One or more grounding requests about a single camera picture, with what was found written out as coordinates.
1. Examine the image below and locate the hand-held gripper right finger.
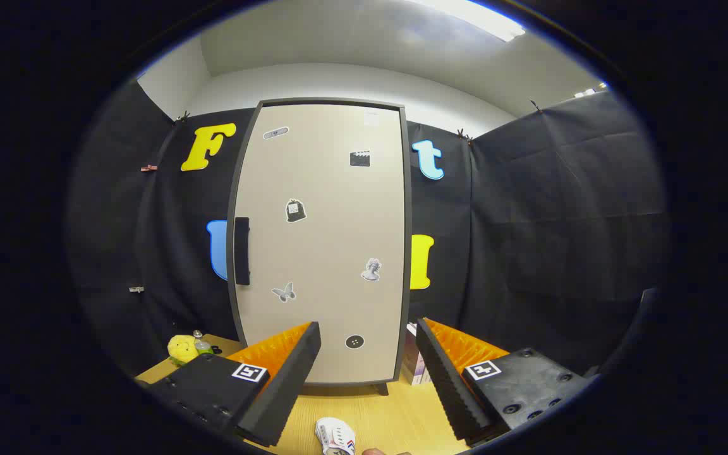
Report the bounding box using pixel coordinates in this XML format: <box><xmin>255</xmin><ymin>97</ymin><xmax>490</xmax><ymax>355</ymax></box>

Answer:
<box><xmin>415</xmin><ymin>317</ymin><xmax>593</xmax><ymax>448</ymax></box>

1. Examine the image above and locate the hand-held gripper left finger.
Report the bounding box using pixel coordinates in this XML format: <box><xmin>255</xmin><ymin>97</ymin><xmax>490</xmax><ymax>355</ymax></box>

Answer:
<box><xmin>149</xmin><ymin>321</ymin><xmax>322</xmax><ymax>448</ymax></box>

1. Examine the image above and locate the white canvas shoe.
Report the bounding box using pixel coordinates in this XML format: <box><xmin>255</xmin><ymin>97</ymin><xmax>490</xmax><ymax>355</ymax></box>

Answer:
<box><xmin>315</xmin><ymin>417</ymin><xmax>357</xmax><ymax>455</ymax></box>

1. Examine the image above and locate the grey shoe cabinet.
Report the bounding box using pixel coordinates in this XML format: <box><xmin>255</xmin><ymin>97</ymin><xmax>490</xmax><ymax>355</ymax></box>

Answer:
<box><xmin>226</xmin><ymin>98</ymin><xmax>414</xmax><ymax>397</ymax></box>

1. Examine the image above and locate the black door handle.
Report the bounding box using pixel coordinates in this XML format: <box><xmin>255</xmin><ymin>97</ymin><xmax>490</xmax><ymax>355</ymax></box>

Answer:
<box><xmin>234</xmin><ymin>217</ymin><xmax>251</xmax><ymax>286</ymax></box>

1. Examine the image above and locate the purple cover book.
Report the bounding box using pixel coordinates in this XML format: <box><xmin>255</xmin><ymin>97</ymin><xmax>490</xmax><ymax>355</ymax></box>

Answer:
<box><xmin>403</xmin><ymin>324</ymin><xmax>423</xmax><ymax>385</ymax></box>

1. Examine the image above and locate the yellow pineapple plush toy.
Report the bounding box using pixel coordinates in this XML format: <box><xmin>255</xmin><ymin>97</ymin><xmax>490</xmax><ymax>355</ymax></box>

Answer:
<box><xmin>167</xmin><ymin>335</ymin><xmax>200</xmax><ymax>367</ymax></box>

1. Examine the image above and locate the black backdrop cloth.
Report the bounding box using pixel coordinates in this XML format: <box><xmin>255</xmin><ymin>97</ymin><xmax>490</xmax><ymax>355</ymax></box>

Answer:
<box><xmin>67</xmin><ymin>79</ymin><xmax>668</xmax><ymax>380</ymax></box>

